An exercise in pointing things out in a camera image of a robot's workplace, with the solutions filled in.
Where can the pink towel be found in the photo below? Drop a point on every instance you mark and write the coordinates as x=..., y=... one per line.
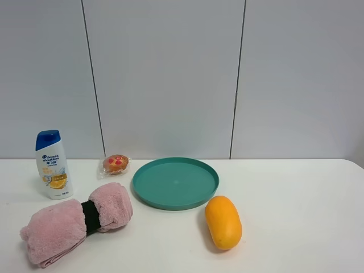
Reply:
x=56, y=230

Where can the teal round plate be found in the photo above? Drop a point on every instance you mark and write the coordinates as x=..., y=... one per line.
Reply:
x=175, y=183

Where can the wrapped red topped muffin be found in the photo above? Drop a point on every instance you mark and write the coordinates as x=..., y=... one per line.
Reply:
x=113, y=165

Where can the orange yellow mango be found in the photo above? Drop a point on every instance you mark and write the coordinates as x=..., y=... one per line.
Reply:
x=223, y=222

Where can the white blue shampoo bottle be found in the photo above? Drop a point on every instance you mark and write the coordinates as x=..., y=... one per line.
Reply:
x=52, y=165

